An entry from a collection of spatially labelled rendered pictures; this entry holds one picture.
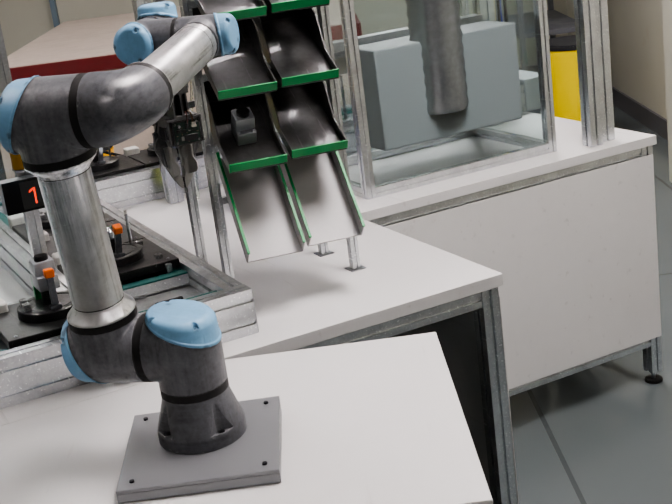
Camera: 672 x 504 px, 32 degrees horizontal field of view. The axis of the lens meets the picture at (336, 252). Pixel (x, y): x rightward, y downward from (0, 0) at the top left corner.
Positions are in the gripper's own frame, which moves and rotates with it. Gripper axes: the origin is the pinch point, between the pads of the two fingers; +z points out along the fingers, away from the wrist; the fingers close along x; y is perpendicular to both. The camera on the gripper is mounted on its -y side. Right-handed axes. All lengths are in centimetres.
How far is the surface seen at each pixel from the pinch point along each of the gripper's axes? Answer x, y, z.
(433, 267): 61, -10, 37
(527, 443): 118, -61, 123
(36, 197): -23.4, -28.9, 3.2
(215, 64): 20.2, -24.9, -17.8
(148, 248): 4, -47, 26
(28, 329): -33.8, -11.9, 25.7
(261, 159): 22.0, -10.9, 2.1
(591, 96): 160, -72, 22
